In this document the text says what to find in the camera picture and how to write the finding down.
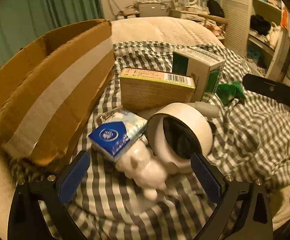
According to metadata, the blue white tissue pack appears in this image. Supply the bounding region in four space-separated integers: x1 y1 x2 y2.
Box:
89 108 147 163

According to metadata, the large green white box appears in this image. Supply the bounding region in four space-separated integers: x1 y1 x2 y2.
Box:
172 48 225 102

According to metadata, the teal curtain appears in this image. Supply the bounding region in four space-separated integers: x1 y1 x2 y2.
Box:
0 0 104 67

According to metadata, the white shelf cabinet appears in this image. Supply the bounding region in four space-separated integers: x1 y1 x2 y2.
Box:
221 0 290 81

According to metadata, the brown cardboard box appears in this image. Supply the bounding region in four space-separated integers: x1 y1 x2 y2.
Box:
0 19 115 172

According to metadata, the green snack packet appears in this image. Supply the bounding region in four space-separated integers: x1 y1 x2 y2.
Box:
216 81 246 106

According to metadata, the black backpack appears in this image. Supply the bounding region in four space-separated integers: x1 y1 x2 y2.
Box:
207 0 225 18

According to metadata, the small tan barcode box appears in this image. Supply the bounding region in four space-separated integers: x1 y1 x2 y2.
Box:
120 68 195 113

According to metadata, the crumpled white tissue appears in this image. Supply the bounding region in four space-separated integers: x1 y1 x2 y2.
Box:
115 139 168 201

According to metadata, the wooden dressing table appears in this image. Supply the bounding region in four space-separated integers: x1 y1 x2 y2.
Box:
169 7 228 41

